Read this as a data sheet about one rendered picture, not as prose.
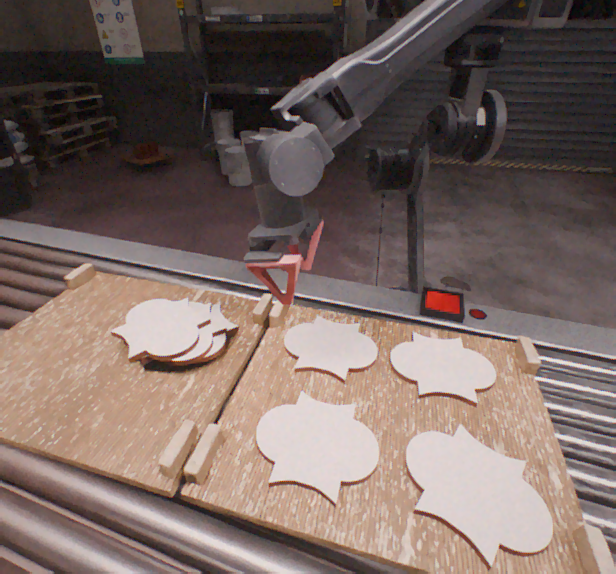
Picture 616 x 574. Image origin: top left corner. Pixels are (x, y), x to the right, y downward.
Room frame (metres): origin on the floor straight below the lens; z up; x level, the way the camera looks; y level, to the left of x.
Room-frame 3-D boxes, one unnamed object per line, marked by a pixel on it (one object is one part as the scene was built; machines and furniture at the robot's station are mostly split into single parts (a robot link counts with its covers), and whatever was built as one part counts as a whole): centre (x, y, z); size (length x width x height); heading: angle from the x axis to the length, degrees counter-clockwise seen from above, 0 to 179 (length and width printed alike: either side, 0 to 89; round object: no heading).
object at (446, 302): (0.55, -0.27, 0.92); 0.06 x 0.06 x 0.01; 71
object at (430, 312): (0.55, -0.27, 0.92); 0.08 x 0.08 x 0.02; 71
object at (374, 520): (0.31, -0.11, 0.93); 0.41 x 0.35 x 0.02; 75
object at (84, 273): (0.61, 0.44, 0.95); 0.06 x 0.02 x 0.03; 164
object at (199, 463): (0.24, 0.11, 0.95); 0.06 x 0.02 x 0.03; 165
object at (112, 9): (5.74, 2.44, 1.55); 0.61 x 0.02 x 0.91; 78
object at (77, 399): (0.42, 0.29, 0.93); 0.41 x 0.35 x 0.02; 74
